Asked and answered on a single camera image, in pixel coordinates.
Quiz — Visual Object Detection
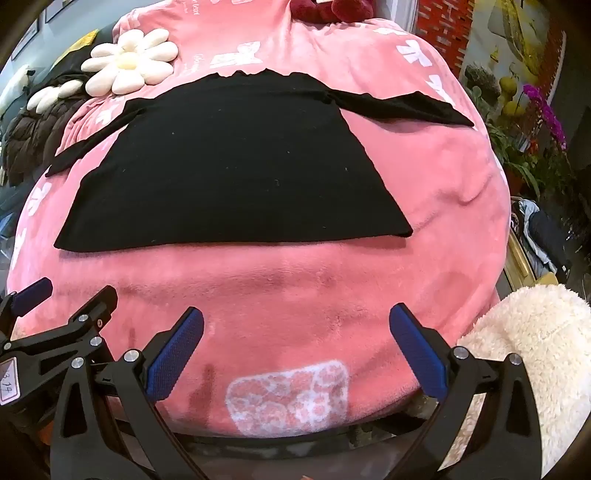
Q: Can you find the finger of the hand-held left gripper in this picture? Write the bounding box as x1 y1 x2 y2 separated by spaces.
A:
0 277 54 330
0 285 119 377

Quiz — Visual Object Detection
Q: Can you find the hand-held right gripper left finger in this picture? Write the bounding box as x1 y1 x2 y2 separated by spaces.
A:
51 306 209 480

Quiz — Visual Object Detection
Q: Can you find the dark brown puffer jacket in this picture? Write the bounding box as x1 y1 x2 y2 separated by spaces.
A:
2 95 90 186

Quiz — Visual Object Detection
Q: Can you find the pink printed blanket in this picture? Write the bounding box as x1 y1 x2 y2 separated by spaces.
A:
7 0 513 439

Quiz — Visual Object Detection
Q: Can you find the green potted plant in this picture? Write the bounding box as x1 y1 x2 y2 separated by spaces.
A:
464 65 542 197

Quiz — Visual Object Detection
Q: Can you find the framed picture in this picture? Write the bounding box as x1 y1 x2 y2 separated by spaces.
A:
9 22 38 62

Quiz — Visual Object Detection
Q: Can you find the purple orchid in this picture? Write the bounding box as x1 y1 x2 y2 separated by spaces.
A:
524 83 568 152

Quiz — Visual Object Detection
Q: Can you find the yellow wall poster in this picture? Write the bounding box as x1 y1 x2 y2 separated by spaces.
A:
471 0 568 118

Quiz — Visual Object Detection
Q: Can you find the black shirt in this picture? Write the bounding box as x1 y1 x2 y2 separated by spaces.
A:
45 69 475 254

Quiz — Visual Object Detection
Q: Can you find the cream fluffy cloth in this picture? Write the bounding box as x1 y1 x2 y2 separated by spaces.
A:
455 284 591 478

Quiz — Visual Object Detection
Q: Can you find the red plush toy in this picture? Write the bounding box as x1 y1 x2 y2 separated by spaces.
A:
288 0 375 22

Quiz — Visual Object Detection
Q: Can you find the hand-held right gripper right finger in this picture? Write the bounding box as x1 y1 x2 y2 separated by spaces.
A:
382 302 542 480

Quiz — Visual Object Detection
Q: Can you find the red brick panel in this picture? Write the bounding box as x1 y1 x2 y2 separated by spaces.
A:
418 0 475 80

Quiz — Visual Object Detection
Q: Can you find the black garment with yellow trim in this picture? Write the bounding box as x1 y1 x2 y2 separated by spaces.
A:
48 30 115 88

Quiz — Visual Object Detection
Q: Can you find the white flower pillow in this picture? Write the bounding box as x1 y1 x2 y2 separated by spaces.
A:
27 79 86 112
81 28 178 97

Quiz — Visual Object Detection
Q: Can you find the blue and white garment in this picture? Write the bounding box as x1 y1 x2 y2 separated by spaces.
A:
510 196 574 278

